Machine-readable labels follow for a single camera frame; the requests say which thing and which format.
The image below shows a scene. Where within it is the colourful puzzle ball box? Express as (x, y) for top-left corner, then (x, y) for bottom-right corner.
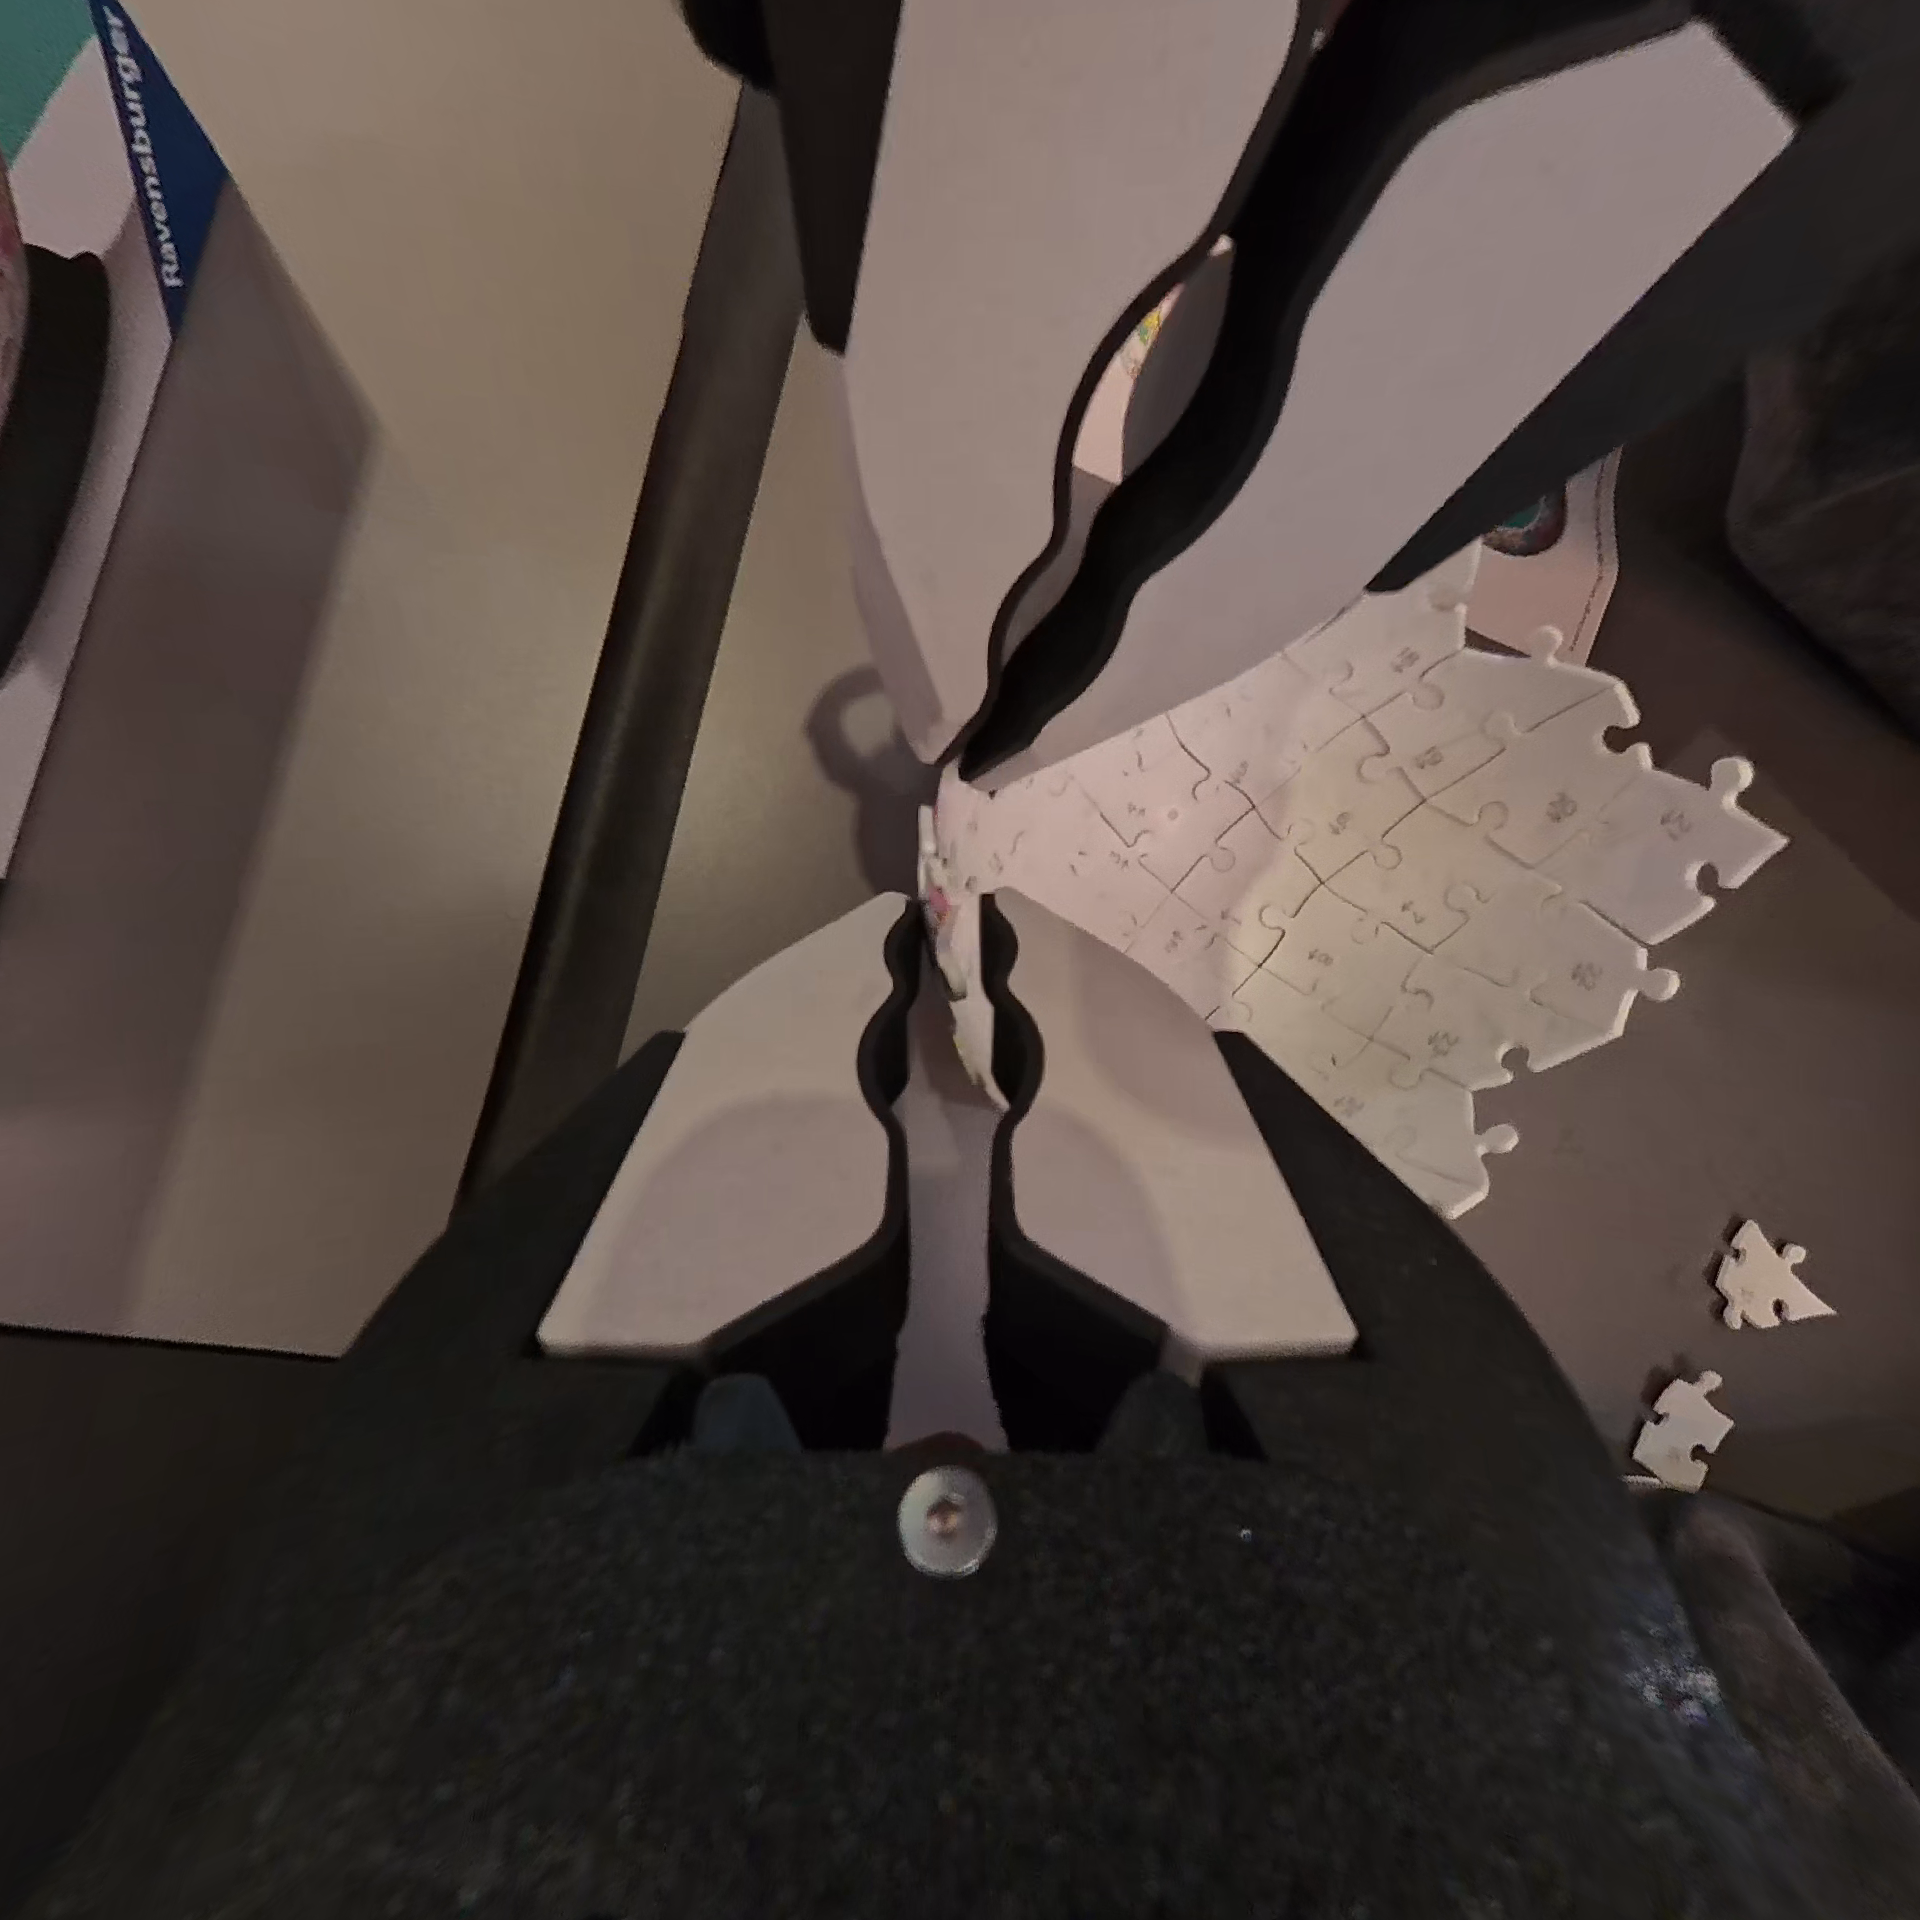
(0, 0), (231, 877)

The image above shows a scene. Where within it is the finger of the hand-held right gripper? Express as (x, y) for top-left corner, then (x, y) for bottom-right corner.
(961, 24), (1849, 791)
(812, 0), (1338, 770)

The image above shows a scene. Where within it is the partly built white puzzle ball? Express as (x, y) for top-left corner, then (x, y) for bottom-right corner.
(918, 585), (1792, 1215)

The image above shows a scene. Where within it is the person's dark clothing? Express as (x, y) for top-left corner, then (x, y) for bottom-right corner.
(1636, 272), (1920, 1920)

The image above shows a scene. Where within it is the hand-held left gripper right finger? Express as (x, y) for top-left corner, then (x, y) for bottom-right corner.
(1000, 910), (1358, 1375)

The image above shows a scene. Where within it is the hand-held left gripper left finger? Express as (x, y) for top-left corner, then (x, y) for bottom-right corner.
(536, 896), (912, 1369)

